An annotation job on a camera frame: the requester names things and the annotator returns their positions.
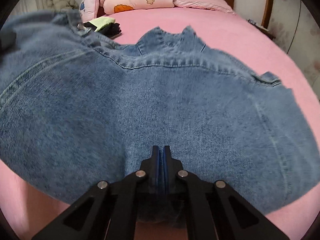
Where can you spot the bed with pink sheet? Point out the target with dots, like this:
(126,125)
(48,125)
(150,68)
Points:
(225,35)

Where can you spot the pink pillow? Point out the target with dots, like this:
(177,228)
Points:
(200,1)

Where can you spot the folded pink blanket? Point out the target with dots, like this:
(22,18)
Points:
(140,1)

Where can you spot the blue denim jacket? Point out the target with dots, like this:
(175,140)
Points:
(150,100)

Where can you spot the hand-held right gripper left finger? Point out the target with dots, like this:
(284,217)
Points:
(157,160)

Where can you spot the pink cushion with bag print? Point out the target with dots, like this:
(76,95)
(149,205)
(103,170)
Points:
(87,7)

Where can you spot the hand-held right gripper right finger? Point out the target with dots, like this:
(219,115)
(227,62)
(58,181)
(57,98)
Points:
(166,160)

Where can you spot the folded green and black garment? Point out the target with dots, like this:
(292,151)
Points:
(103,21)

